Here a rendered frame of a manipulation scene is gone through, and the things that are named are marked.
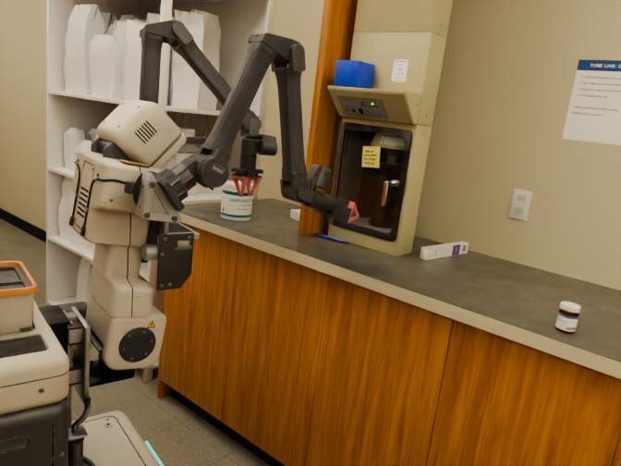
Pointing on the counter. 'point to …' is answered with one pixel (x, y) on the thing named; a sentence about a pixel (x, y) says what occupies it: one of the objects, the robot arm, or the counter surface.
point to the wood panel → (334, 21)
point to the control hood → (405, 104)
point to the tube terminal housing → (420, 61)
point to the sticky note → (371, 156)
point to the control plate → (363, 106)
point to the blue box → (354, 74)
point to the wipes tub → (229, 209)
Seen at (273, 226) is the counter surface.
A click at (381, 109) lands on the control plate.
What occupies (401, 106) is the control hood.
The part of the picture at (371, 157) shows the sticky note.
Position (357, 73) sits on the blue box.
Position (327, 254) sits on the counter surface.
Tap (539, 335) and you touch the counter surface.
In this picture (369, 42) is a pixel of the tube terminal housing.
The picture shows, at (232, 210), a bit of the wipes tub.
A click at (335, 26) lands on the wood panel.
